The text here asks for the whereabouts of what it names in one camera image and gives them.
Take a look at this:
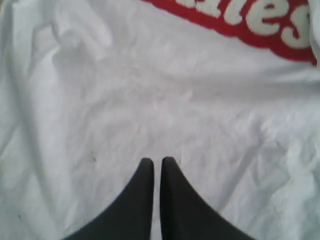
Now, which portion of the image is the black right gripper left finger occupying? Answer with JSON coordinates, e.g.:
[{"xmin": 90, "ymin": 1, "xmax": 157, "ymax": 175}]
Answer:
[{"xmin": 66, "ymin": 158, "xmax": 154, "ymax": 240}]

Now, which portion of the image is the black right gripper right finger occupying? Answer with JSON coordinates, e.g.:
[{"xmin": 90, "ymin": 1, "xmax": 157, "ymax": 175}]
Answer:
[{"xmin": 161, "ymin": 157, "xmax": 252, "ymax": 240}]

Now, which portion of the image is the white t-shirt red lettering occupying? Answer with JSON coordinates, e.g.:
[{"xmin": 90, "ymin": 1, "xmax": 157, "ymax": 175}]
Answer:
[{"xmin": 0, "ymin": 0, "xmax": 320, "ymax": 240}]

